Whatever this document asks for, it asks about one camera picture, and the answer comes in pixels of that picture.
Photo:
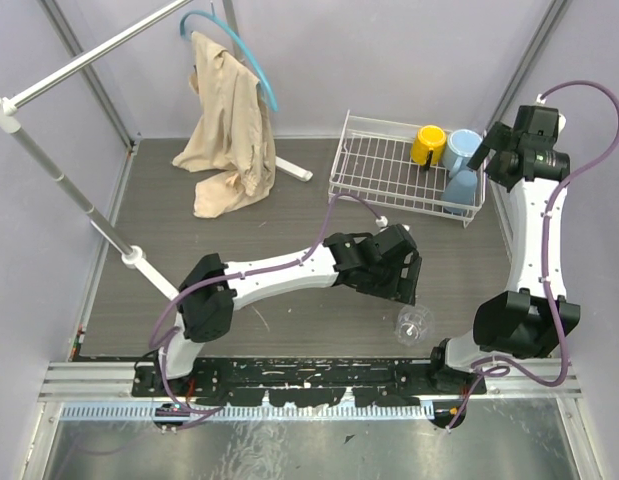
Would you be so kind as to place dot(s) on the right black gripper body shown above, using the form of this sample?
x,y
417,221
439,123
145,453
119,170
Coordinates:
x,y
498,139

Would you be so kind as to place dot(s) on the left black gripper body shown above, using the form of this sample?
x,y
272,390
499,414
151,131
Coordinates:
x,y
411,279

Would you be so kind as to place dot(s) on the light blue handled mug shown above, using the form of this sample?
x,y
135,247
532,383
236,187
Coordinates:
x,y
460,147

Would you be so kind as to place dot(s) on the light blue plastic cup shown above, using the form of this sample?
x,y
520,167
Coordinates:
x,y
460,192

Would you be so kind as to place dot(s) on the yellow mug black handle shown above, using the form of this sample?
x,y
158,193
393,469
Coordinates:
x,y
428,146

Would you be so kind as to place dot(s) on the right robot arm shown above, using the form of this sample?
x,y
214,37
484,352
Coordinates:
x,y
532,317

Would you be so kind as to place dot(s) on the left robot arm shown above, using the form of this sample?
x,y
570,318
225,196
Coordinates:
x,y
206,314

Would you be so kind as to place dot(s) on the silver garment rack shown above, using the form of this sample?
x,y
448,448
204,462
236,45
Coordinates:
x,y
132,256

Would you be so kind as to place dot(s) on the clear plastic cup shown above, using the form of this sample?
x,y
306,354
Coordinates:
x,y
414,324

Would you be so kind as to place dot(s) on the beige shirt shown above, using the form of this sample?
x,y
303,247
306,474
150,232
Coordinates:
x,y
233,136

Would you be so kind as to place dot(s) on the teal clothes hanger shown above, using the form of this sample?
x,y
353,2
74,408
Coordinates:
x,y
186,34

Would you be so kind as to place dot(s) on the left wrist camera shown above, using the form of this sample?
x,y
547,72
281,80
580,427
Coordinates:
x,y
382,222

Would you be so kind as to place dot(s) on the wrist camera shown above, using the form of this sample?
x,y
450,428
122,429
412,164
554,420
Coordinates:
x,y
382,222
542,102

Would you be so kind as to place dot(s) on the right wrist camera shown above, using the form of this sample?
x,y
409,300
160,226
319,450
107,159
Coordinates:
x,y
542,102

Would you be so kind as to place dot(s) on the white wire dish rack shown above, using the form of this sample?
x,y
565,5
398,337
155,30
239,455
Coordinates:
x,y
372,162

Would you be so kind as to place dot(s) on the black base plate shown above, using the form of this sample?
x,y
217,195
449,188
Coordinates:
x,y
311,382

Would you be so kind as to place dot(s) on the aluminium frame rail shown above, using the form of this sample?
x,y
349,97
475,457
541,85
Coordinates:
x,y
125,391

